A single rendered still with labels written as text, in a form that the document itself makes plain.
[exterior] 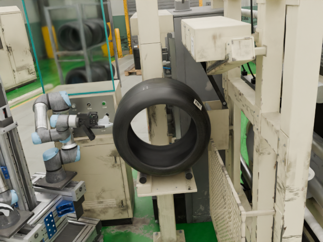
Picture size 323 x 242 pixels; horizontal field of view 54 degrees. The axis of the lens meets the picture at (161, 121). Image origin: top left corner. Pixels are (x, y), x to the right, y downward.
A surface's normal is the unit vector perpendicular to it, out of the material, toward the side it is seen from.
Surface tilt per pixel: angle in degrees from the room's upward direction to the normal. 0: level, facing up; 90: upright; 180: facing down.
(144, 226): 0
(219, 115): 90
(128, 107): 57
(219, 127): 90
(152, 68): 90
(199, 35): 90
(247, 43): 72
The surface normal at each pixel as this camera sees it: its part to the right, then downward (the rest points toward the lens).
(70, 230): -0.08, -0.93
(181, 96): 0.31, -0.39
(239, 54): 0.01, 0.07
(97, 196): 0.04, 0.37
